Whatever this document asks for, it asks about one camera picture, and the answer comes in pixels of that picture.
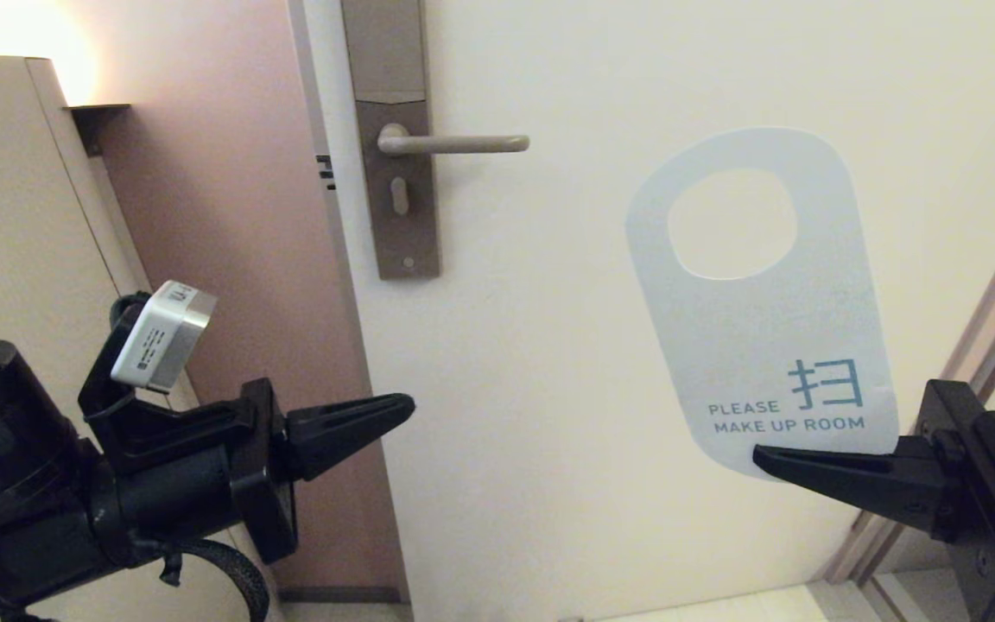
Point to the black left camera bracket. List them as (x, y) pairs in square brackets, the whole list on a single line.
[(161, 436)]

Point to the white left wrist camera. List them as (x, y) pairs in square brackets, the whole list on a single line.
[(161, 337)]

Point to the white and blue door hanger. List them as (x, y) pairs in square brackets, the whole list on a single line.
[(748, 345)]

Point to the brown door lock plate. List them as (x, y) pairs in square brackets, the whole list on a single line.
[(389, 52)]

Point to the white room door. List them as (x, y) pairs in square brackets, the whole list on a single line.
[(549, 432)]

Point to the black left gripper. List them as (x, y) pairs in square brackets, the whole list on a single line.
[(169, 501)]

